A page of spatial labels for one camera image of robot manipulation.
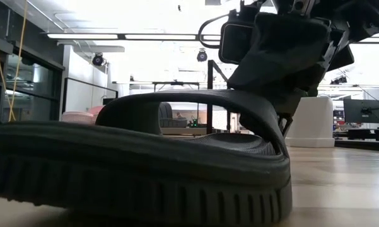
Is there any black rubber slide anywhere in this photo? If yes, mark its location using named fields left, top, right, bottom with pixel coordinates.
left=158, top=102, right=189, bottom=129
left=0, top=89, right=293, bottom=227

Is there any long linear ceiling light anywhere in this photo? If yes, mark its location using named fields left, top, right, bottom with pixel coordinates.
left=46, top=33, right=223, bottom=42

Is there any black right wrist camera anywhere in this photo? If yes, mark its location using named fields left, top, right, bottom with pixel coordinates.
left=218, top=21, right=257, bottom=66

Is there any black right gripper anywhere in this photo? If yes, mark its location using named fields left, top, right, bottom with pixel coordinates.
left=228, top=0, right=379, bottom=95

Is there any green cactus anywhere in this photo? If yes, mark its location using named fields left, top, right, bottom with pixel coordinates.
left=305, top=82, right=319, bottom=98

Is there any dark background desk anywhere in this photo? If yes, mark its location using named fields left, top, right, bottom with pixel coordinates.
left=346, top=127, right=379, bottom=142

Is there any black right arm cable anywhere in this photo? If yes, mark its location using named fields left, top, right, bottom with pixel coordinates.
left=197, top=14, right=231, bottom=50

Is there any black background workstation frame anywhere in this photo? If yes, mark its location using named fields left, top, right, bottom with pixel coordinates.
left=153, top=81, right=201, bottom=102

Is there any white hexagonal plant pot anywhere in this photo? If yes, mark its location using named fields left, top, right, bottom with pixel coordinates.
left=285, top=96, right=335, bottom=148

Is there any large dark computer monitor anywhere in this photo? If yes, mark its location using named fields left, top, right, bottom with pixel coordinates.
left=343, top=99, right=379, bottom=124

